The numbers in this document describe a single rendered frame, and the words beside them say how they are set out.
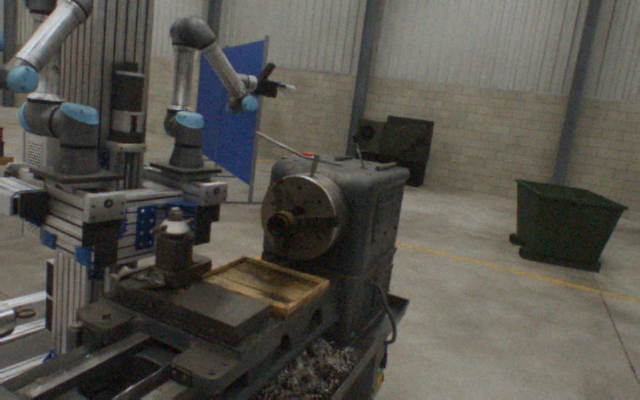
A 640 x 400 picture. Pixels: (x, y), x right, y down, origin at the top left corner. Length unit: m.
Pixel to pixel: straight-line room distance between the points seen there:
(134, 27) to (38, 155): 0.67
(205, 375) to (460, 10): 11.30
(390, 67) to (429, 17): 1.47
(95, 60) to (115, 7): 0.22
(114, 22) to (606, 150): 10.52
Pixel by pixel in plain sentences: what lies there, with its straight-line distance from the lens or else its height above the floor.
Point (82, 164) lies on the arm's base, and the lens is 1.76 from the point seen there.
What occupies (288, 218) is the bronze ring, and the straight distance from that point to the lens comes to 1.57.
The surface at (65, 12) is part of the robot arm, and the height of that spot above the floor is 1.68.
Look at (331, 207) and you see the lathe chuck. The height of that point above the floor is 1.15.
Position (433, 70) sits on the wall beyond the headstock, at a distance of 11.76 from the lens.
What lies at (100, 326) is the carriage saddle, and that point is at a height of 0.91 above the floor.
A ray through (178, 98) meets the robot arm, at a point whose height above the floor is 1.45.
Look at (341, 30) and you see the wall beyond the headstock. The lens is 12.67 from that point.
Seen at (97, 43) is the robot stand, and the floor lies 1.62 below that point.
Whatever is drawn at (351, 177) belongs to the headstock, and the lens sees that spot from 1.77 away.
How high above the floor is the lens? 1.49
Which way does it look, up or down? 9 degrees down
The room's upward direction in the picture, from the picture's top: 7 degrees clockwise
